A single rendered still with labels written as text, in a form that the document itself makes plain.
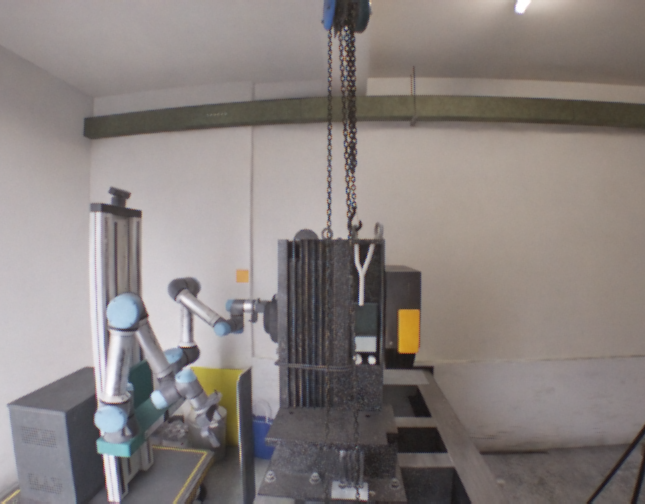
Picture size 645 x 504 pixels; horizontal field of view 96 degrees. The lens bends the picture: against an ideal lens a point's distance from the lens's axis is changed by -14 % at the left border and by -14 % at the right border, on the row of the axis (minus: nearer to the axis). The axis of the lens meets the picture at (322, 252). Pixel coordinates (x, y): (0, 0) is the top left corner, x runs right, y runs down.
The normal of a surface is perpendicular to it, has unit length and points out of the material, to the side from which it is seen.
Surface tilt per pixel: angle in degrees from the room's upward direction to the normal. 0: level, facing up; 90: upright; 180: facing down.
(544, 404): 90
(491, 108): 90
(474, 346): 90
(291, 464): 90
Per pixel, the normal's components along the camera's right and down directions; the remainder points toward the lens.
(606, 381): -0.09, 0.01
